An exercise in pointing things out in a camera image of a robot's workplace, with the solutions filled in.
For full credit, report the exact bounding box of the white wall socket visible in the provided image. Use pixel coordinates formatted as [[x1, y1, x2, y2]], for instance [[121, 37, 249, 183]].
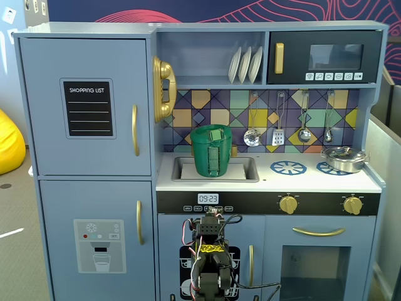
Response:
[[2, 6, 17, 25]]

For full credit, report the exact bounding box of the gold stove knob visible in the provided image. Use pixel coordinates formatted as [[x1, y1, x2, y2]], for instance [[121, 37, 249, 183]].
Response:
[[343, 196, 364, 216], [279, 195, 298, 216]]

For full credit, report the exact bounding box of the white plate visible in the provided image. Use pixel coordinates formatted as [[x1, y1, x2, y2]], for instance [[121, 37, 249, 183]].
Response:
[[237, 46, 253, 84], [227, 46, 242, 84], [247, 46, 264, 84]]

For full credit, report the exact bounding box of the metal ladle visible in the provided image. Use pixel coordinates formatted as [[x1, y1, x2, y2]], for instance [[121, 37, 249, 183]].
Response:
[[297, 90, 312, 144]]

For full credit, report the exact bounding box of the gold toy telephone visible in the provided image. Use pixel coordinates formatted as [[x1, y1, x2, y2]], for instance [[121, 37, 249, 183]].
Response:
[[152, 55, 178, 124]]

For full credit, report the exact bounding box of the metal skimmer spoon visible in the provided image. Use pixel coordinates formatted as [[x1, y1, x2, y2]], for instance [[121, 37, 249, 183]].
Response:
[[243, 91, 262, 147]]

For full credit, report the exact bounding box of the blue toy kitchen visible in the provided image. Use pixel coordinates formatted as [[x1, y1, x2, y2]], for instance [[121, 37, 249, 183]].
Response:
[[13, 21, 389, 301]]

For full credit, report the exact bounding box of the blue fridge door with dispenser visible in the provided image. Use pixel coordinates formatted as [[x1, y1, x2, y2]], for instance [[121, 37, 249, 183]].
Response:
[[39, 181, 157, 301]]

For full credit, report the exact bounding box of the green plastic container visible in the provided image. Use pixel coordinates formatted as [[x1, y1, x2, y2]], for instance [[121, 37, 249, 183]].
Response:
[[190, 137, 233, 177]]

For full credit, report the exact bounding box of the blue oven door with window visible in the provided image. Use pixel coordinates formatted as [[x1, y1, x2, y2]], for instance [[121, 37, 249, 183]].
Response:
[[263, 214, 377, 301]]

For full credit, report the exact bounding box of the black microwave door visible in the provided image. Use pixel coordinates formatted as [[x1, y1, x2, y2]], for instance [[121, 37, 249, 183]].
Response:
[[266, 30, 383, 85]]

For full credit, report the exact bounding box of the grey sink basin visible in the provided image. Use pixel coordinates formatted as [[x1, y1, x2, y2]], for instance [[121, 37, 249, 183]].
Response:
[[171, 156, 261, 184]]

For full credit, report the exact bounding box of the yellow bean bag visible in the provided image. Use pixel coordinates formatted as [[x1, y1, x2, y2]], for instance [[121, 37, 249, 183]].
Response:
[[0, 108, 27, 176]]

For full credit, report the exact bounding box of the metal slotted spatula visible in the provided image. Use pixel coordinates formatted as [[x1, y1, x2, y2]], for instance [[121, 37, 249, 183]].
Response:
[[271, 91, 286, 147]]

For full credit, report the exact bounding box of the gold microwave handle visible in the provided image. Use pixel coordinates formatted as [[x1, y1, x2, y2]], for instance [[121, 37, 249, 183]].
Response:
[[274, 42, 285, 75]]

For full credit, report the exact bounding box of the blue dishwasher door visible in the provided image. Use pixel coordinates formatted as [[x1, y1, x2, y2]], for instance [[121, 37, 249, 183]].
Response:
[[157, 213, 266, 301]]

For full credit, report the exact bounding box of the gold oven handle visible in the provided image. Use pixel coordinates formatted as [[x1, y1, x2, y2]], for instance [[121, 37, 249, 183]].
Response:
[[292, 227, 346, 237]]

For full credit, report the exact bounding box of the black shopping list chalkboard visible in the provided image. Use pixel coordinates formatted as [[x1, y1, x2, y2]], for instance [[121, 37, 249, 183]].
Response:
[[63, 81, 114, 137]]

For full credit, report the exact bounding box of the black cable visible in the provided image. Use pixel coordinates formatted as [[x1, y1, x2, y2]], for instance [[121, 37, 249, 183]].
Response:
[[225, 269, 282, 301]]

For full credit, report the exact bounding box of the gold dishwasher handle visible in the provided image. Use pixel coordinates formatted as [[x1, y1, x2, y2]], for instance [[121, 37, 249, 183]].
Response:
[[248, 245, 254, 288]]

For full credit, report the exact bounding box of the blue fridge door with chalkboard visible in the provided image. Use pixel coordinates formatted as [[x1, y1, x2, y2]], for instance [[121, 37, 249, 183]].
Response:
[[19, 37, 152, 176]]

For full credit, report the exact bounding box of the steel pot with lid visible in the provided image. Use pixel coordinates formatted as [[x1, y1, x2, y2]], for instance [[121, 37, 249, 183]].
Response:
[[320, 146, 371, 174]]

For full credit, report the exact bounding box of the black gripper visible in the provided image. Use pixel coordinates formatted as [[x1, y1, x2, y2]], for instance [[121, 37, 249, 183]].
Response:
[[194, 208, 227, 243]]

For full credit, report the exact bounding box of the gold fridge handle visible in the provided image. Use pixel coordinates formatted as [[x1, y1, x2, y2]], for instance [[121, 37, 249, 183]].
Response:
[[136, 200, 145, 246], [131, 104, 140, 157]]

